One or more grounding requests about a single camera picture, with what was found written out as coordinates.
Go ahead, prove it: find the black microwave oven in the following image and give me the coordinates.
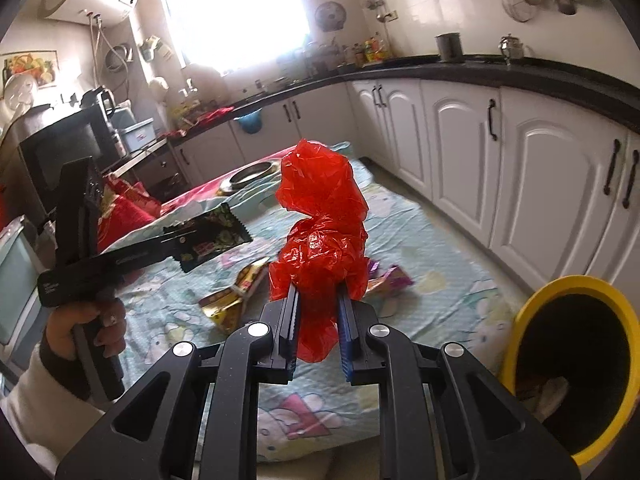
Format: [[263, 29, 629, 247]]
[[1, 105, 120, 224]]

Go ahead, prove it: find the hanging strainer ladle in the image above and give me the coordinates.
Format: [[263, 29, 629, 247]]
[[501, 0, 536, 23]]

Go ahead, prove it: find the left hand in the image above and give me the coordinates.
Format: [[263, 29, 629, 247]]
[[44, 299, 127, 361]]

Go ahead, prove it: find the blue hanging cloth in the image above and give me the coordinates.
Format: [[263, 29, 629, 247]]
[[234, 108, 262, 134]]

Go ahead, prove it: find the dark metal pot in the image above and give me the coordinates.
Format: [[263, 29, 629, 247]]
[[435, 32, 464, 63]]

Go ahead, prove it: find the purple snack wrapper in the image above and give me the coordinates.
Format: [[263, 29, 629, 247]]
[[366, 259, 414, 297]]

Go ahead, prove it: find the black cabinet handle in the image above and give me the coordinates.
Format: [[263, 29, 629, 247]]
[[603, 138, 622, 196], [622, 150, 640, 209], [487, 99, 499, 142]]

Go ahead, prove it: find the small wall fan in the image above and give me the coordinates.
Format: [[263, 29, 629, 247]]
[[314, 1, 347, 32]]

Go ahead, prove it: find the Hello Kitty blanket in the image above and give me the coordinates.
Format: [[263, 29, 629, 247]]
[[122, 141, 513, 463]]

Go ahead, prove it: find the steel kettle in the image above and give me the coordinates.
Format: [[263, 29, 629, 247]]
[[498, 34, 525, 66]]

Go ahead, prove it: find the red plastic bag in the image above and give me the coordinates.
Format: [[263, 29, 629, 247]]
[[269, 140, 369, 363]]

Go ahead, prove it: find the yellow rimmed trash bin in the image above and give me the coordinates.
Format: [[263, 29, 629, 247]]
[[501, 275, 639, 468]]

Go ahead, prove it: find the black kitchen countertop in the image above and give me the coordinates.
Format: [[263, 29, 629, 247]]
[[168, 54, 639, 146]]

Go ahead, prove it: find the round metal pan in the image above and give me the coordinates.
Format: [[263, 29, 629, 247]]
[[217, 159, 280, 196]]

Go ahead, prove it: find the green snack wrapper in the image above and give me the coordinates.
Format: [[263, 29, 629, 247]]
[[175, 203, 253, 273]]

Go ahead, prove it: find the white sleeve forearm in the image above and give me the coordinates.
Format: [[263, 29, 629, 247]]
[[1, 333, 103, 478]]

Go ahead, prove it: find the golden snack wrapper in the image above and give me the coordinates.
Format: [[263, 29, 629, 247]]
[[198, 257, 270, 336]]

